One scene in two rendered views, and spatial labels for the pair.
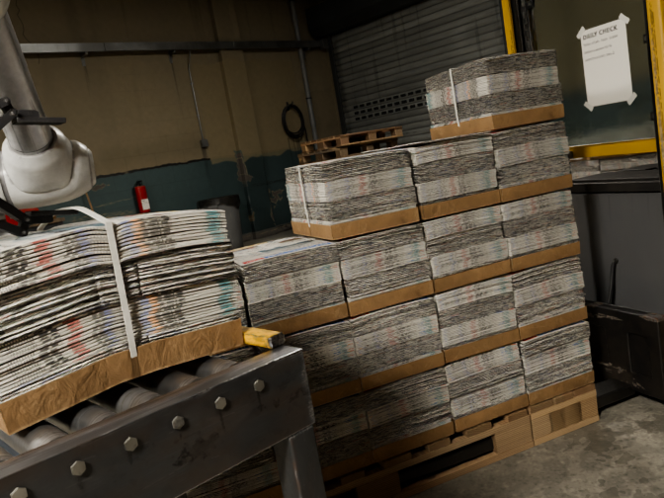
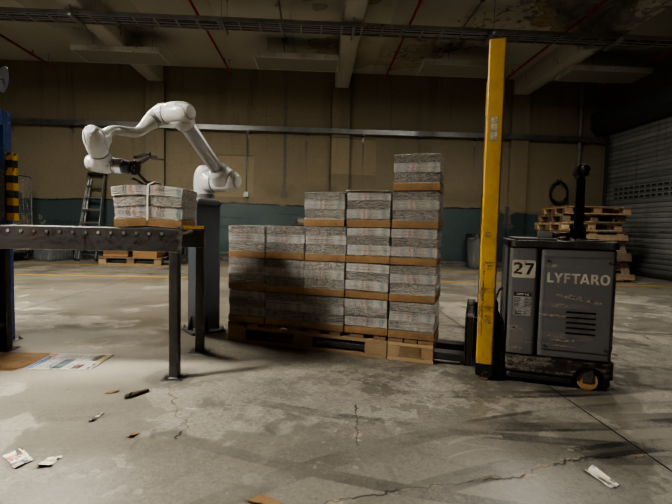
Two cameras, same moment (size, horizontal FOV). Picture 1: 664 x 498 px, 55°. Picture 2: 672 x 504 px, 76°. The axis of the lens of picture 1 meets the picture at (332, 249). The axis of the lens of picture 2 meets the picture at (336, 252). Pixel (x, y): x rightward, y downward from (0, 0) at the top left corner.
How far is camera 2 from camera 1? 2.03 m
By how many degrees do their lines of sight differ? 39
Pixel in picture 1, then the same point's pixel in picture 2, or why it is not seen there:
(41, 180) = (216, 182)
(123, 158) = not seen: hidden behind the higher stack
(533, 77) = (423, 167)
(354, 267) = (311, 239)
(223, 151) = not seen: hidden behind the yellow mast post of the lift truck
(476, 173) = (379, 210)
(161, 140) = (454, 192)
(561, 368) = (412, 324)
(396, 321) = (324, 268)
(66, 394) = (128, 222)
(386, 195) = (331, 211)
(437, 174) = (357, 206)
